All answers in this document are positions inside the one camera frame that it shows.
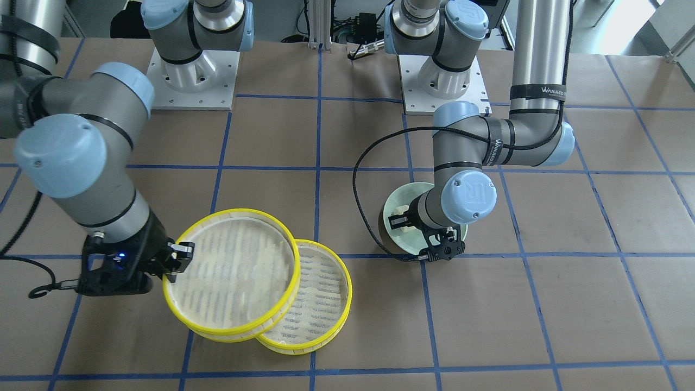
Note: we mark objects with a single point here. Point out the green round plate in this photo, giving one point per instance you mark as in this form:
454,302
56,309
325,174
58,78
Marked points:
423,240

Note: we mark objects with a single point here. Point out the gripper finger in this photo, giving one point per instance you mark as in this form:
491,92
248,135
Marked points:
169,272

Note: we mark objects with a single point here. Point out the yellow steamer layer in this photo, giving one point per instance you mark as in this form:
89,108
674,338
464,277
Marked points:
321,306
243,278

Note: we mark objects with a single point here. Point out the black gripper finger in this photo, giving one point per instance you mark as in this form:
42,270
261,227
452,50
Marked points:
400,222
181,255

